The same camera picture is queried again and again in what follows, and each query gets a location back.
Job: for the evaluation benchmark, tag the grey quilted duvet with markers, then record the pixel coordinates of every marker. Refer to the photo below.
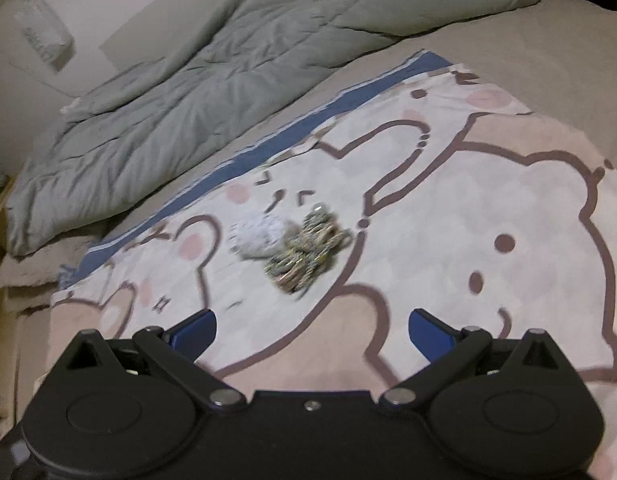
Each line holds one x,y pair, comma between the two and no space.
213,85

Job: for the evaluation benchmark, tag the beige fuzzy pillow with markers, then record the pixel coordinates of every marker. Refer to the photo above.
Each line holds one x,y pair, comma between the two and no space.
43,270

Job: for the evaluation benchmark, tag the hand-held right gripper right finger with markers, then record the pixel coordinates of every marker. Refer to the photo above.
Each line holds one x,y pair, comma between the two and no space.
431,334

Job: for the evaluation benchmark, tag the beige bed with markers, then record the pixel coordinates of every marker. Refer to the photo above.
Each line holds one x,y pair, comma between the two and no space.
538,60

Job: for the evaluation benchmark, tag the white wall power strip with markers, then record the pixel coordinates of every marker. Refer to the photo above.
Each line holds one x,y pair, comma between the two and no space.
44,32

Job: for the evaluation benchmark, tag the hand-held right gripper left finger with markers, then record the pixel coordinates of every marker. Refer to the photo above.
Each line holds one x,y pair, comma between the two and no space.
193,334

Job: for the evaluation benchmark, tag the bear printed blanket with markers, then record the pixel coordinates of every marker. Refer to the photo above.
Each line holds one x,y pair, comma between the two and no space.
438,200

